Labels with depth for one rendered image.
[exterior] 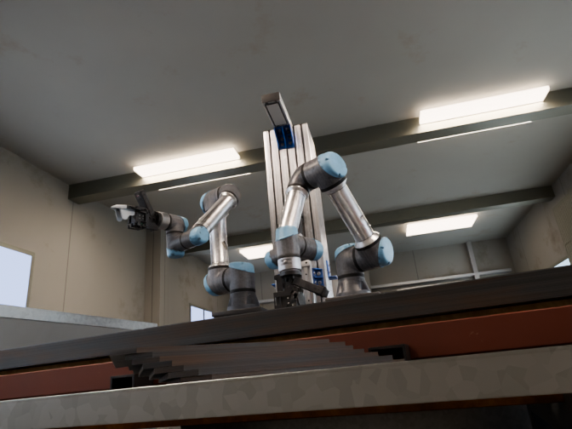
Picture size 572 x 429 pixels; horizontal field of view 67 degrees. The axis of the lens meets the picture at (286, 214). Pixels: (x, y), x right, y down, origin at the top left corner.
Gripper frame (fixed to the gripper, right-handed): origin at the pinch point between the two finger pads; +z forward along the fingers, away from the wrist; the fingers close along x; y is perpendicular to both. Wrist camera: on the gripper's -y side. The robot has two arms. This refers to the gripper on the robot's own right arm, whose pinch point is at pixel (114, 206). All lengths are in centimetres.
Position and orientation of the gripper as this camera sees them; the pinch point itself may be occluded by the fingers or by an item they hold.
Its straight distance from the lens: 184.5
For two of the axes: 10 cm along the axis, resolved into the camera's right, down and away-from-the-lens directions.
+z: -6.0, -1.8, -7.8
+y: 0.7, 9.6, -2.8
